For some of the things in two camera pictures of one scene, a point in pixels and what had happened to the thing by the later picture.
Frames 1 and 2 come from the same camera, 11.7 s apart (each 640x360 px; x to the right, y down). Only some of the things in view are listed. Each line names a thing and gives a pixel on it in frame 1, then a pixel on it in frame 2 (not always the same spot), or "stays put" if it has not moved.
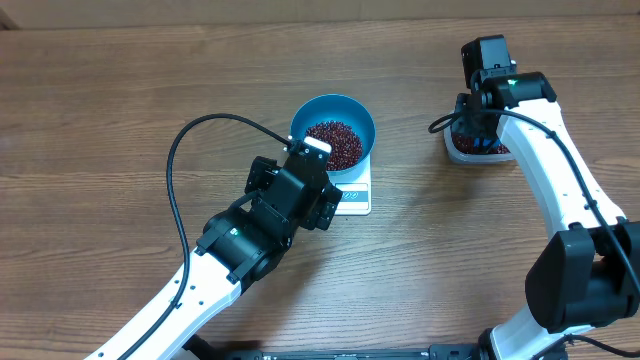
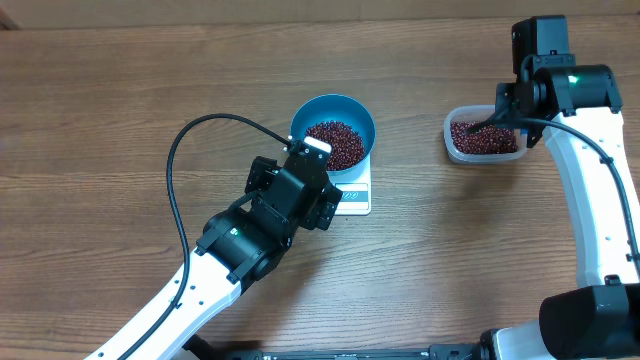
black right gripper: x=460 y=121 → x=503 y=104
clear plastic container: x=463 y=148 stays put
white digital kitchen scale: x=356 y=198 stays put
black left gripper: x=324 y=210 stays put
